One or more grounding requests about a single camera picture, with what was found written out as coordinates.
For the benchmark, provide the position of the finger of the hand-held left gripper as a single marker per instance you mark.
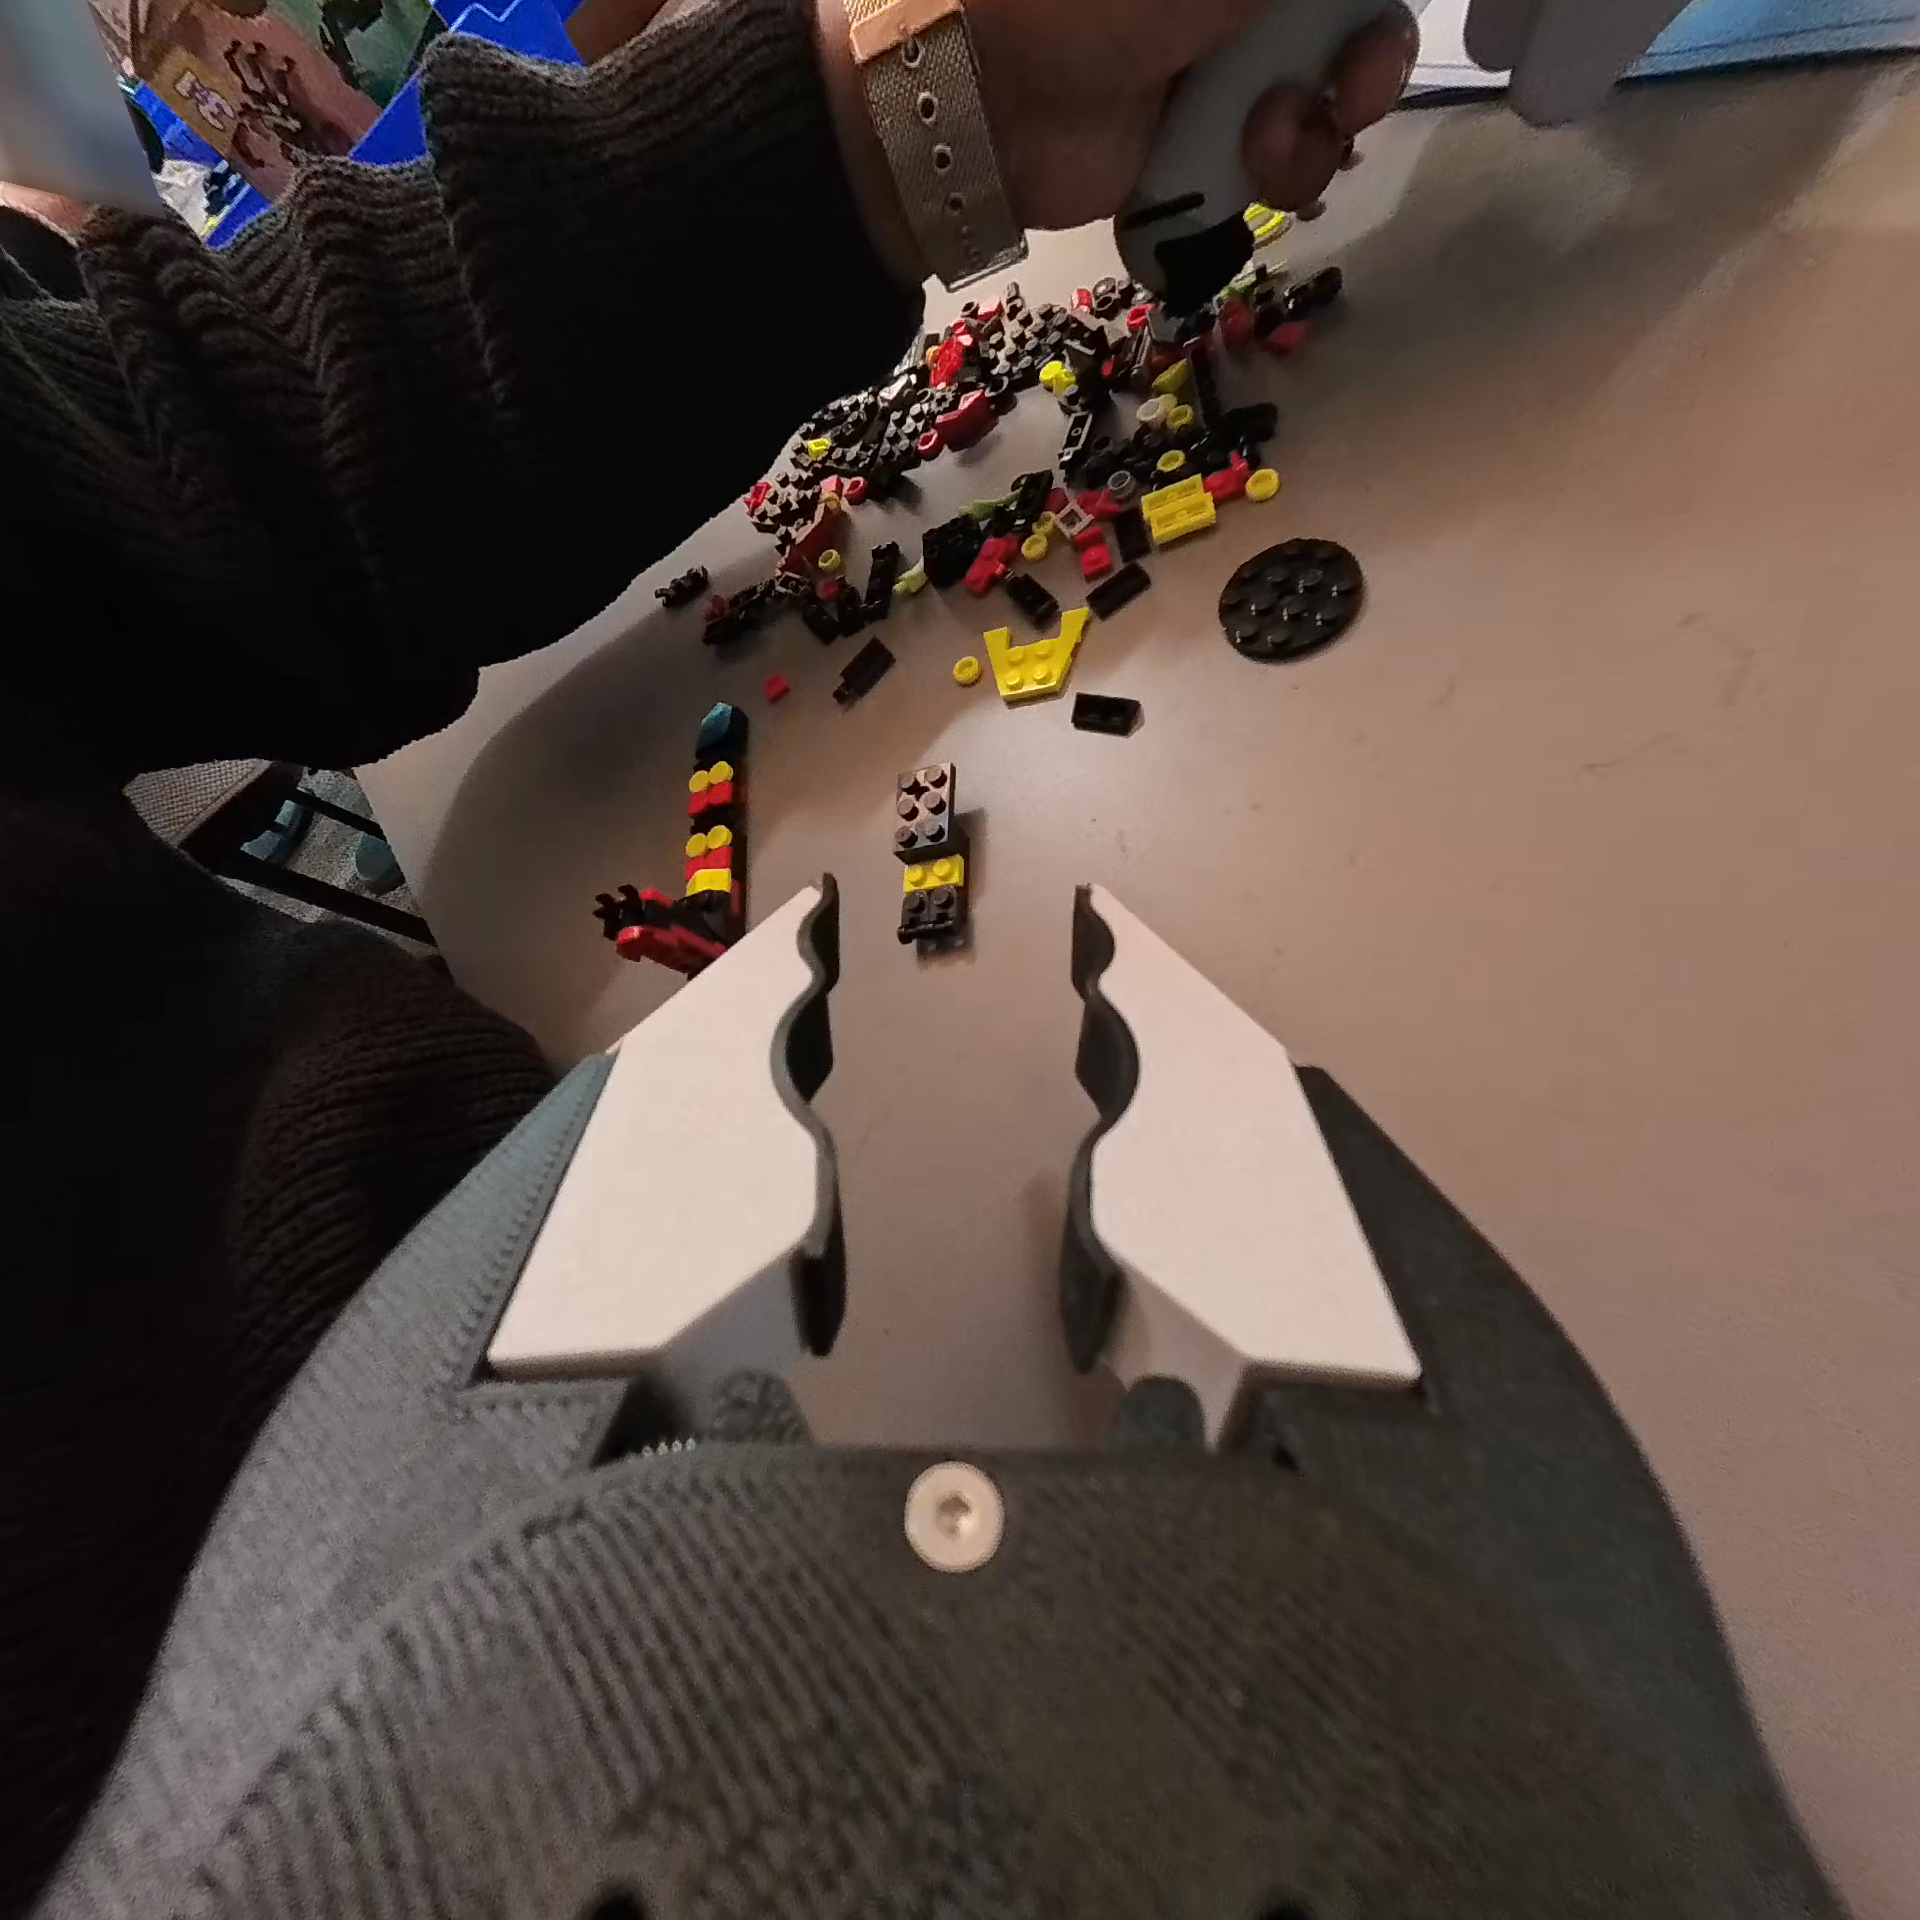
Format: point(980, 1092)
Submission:
point(1560, 60)

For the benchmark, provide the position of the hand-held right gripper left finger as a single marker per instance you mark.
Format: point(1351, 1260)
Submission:
point(675, 1200)

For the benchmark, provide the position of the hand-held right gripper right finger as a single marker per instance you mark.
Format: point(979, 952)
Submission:
point(1244, 1213)

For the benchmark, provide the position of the pile of lego pieces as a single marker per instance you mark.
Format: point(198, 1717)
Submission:
point(960, 369)

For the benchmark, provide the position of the long black red yellow lego assembly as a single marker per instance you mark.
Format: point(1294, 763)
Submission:
point(713, 858)

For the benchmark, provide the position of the short black yellow lego assembly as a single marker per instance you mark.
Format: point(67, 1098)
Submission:
point(931, 886)

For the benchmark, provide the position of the person's left forearm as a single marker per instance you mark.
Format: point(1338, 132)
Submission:
point(451, 374)

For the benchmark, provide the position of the small round black lego plate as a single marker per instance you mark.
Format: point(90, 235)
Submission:
point(1290, 596)

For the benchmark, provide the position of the yellow wedge lego plate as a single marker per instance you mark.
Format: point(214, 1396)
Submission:
point(1031, 667)

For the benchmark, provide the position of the small black lego brick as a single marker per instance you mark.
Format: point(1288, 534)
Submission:
point(1107, 714)

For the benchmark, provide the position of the lego box with picture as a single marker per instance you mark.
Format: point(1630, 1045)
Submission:
point(394, 128)

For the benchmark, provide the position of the printed cardboard lego box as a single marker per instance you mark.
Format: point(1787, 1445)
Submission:
point(224, 83)

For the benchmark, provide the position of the person's left hand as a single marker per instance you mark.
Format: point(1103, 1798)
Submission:
point(1079, 105)

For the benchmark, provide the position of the paper instruction booklet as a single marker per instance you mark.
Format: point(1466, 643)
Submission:
point(1769, 36)

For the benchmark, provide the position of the person's dark clothing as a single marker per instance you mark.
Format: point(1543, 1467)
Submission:
point(148, 1200)

